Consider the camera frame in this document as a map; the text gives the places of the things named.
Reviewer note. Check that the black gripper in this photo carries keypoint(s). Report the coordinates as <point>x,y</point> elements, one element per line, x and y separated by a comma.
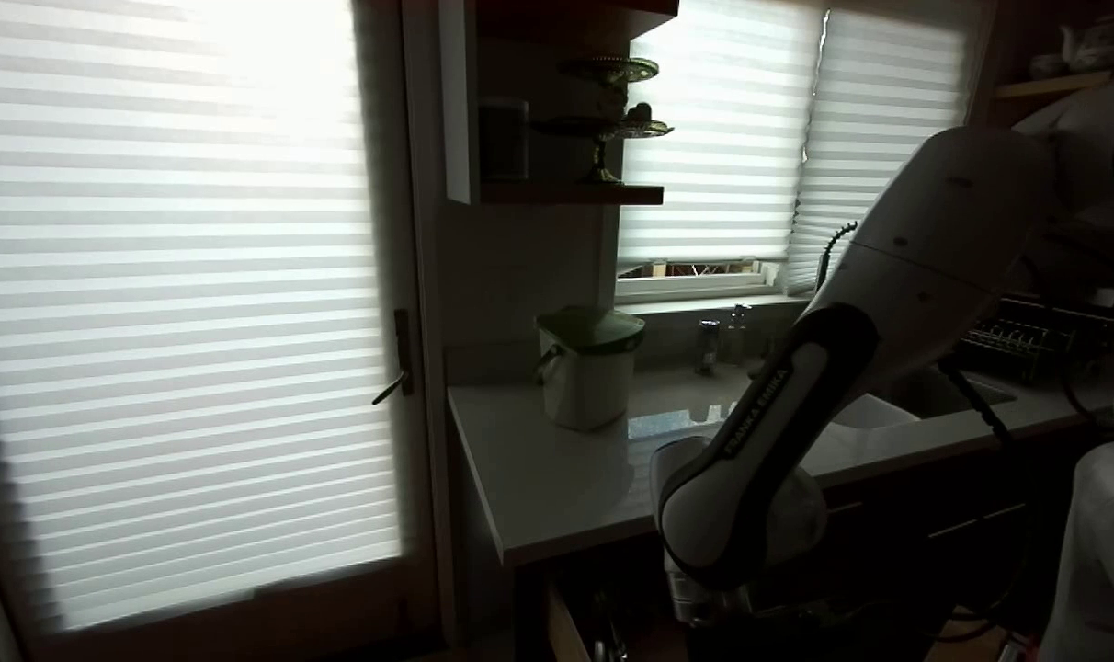
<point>751,625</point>

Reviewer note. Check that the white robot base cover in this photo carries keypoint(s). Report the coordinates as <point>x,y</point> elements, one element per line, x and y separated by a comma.
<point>1110,576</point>

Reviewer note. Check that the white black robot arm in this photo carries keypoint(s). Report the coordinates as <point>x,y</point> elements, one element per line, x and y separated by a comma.
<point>910,268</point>

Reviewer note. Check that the dark kitchen base cabinet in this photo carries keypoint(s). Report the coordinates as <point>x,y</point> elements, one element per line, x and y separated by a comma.
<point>948,538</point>

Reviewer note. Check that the chrome kitchen faucet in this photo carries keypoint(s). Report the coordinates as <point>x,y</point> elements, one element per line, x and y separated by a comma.
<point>710,344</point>

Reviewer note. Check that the white canister with green lid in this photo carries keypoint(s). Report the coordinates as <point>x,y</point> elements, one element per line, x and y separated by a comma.
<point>590,369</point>

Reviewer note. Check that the undermount kitchen sink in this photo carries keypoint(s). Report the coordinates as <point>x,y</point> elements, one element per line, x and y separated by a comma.
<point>948,392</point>

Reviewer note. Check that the dark framed glass door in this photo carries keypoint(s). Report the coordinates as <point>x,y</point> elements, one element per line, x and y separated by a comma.
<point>417,489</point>

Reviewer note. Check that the wide white window blind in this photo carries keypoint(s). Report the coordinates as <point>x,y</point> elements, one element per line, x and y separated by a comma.
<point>716,132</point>

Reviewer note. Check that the small dish with dark object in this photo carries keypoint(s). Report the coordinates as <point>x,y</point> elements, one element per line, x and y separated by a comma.
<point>645,121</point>

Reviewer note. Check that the narrow white window blind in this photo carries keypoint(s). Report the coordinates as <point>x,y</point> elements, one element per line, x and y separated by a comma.
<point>881,76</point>

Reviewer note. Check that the shallow bowl on shelf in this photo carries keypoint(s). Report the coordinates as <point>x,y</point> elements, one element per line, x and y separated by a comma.
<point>632,69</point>

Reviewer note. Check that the large white door blind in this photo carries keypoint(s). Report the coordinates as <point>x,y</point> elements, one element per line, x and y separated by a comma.
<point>175,305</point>

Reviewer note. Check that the dark wall shelf unit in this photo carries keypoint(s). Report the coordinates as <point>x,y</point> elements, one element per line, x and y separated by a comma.
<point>558,191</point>

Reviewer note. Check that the wooden wall shelf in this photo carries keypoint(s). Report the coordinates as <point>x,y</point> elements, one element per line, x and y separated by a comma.
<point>1052,84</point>

